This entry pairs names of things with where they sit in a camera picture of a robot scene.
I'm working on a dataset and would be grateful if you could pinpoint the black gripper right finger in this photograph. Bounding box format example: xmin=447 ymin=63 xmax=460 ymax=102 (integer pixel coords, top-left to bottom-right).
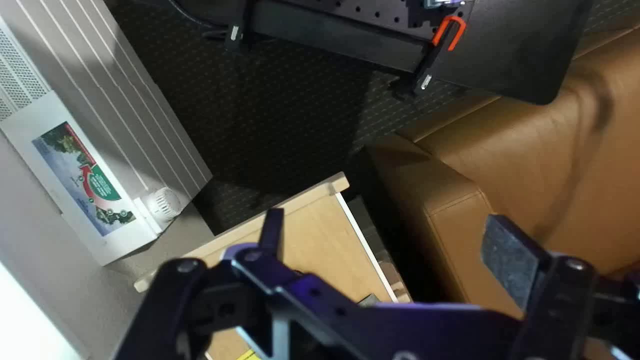
xmin=480 ymin=213 xmax=550 ymax=310

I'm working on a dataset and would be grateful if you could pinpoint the orange clamp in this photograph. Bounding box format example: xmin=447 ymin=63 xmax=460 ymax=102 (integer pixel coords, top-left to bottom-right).
xmin=432 ymin=14 xmax=467 ymax=51

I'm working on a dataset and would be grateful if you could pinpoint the white ribbed radiator box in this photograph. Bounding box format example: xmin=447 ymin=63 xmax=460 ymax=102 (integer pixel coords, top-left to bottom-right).
xmin=0 ymin=0 xmax=212 ymax=266

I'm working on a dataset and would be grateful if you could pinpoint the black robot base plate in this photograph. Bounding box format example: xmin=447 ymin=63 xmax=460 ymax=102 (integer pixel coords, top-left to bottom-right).
xmin=202 ymin=0 xmax=594 ymax=103

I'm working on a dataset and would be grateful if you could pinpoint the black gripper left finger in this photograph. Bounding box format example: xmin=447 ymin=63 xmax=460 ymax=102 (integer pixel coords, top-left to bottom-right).
xmin=258 ymin=208 xmax=283 ymax=258

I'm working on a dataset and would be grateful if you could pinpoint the brown leather sofa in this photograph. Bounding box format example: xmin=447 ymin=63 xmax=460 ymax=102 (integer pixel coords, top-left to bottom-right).
xmin=368 ymin=23 xmax=640 ymax=313

